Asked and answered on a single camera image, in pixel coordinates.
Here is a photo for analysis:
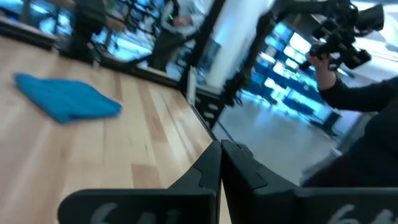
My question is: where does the folded blue cloth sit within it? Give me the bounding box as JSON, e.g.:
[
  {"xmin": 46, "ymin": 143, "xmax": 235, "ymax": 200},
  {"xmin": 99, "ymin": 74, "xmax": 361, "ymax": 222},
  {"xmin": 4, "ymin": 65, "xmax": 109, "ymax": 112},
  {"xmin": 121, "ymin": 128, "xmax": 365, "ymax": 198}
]
[{"xmin": 14, "ymin": 72, "xmax": 123, "ymax": 124}]

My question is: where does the person's forearm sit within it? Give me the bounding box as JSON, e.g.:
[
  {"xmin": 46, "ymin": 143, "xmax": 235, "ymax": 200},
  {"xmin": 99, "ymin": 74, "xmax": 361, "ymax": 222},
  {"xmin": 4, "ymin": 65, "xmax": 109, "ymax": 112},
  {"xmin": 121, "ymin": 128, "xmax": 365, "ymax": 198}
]
[{"xmin": 318, "ymin": 76, "xmax": 398, "ymax": 113}]

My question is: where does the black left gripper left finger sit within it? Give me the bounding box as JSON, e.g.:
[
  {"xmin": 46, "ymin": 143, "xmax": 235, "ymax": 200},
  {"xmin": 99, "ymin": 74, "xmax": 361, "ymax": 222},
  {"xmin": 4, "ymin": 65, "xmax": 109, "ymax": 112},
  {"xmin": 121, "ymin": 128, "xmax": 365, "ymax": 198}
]
[{"xmin": 57, "ymin": 139, "xmax": 223, "ymax": 224}]

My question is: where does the person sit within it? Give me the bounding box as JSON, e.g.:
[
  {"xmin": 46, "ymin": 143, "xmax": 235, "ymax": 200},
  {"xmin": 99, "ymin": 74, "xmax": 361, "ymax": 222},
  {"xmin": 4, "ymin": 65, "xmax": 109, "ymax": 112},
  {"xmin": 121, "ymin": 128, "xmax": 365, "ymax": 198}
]
[
  {"xmin": 148, "ymin": 0, "xmax": 206, "ymax": 72},
  {"xmin": 300, "ymin": 102, "xmax": 398, "ymax": 188}
]

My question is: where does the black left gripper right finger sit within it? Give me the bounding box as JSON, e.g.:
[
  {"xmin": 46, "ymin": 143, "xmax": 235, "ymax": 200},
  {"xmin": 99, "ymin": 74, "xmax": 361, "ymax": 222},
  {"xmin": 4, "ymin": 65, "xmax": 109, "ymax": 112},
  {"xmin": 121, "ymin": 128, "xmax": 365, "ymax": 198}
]
[{"xmin": 221, "ymin": 139, "xmax": 398, "ymax": 224}]

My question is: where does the person's hand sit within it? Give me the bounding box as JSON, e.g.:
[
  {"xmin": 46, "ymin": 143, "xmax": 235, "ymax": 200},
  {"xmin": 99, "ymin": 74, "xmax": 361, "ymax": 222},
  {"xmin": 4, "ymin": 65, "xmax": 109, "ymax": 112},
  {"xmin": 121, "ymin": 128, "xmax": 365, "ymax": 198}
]
[{"xmin": 306, "ymin": 46, "xmax": 338, "ymax": 91}]

